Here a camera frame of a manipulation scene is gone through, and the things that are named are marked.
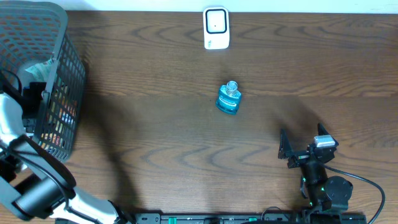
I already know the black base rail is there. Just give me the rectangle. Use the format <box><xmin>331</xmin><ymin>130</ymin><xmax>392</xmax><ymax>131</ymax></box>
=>
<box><xmin>135</xmin><ymin>212</ymin><xmax>368</xmax><ymax>224</ymax></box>

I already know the teal mouthwash bottle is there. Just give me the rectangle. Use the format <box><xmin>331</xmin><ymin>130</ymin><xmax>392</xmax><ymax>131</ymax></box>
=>
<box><xmin>216</xmin><ymin>80</ymin><xmax>242</xmax><ymax>115</ymax></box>

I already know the pale green wipes pack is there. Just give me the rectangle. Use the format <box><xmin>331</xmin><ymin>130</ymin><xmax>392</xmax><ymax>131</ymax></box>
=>
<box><xmin>26</xmin><ymin>60</ymin><xmax>52</xmax><ymax>82</ymax></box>

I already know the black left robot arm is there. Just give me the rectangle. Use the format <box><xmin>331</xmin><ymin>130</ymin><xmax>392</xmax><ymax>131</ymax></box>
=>
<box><xmin>1</xmin><ymin>82</ymin><xmax>136</xmax><ymax>223</ymax></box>

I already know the grey plastic mesh basket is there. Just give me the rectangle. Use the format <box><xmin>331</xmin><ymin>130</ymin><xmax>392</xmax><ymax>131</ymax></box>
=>
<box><xmin>1</xmin><ymin>1</ymin><xmax>86</xmax><ymax>162</ymax></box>

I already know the white barcode scanner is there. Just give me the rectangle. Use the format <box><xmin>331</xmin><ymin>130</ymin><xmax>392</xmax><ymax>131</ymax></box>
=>
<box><xmin>203</xmin><ymin>7</ymin><xmax>230</xmax><ymax>50</ymax></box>

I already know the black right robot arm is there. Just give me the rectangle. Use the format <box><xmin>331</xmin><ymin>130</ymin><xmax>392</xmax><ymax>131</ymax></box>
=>
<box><xmin>278</xmin><ymin>123</ymin><xmax>353</xmax><ymax>223</ymax></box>

